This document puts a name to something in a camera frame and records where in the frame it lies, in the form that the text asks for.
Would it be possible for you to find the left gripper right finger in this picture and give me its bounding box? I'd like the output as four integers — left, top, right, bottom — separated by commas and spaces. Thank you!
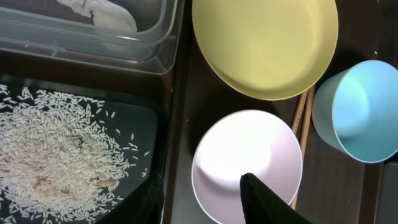
240, 173, 312, 224

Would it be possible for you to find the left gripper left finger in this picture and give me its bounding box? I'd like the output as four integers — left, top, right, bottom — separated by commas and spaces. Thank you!
97, 177, 164, 224

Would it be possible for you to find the white bowl with residue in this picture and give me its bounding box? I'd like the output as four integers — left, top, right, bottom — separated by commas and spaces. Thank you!
192, 110, 303, 223

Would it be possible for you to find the wooden chopstick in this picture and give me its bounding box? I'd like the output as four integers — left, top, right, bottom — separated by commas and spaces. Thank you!
289, 84, 316, 211
291, 90, 308, 134

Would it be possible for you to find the light blue bowl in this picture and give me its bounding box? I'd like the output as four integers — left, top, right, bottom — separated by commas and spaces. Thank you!
312, 60, 397, 163

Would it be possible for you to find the yellow plate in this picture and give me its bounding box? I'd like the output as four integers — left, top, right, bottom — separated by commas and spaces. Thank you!
192, 0, 338, 101

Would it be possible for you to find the white tissue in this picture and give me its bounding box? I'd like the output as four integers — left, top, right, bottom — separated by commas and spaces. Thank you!
57, 0, 137, 33

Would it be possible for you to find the pile of rice grains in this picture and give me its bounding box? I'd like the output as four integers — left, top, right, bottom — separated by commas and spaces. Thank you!
1, 84, 133, 223

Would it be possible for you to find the black plastic bin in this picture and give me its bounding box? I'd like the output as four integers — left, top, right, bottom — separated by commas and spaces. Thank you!
1, 74, 168, 223

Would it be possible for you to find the clear plastic bin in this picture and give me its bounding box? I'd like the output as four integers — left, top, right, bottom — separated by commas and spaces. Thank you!
1, 0, 184, 75

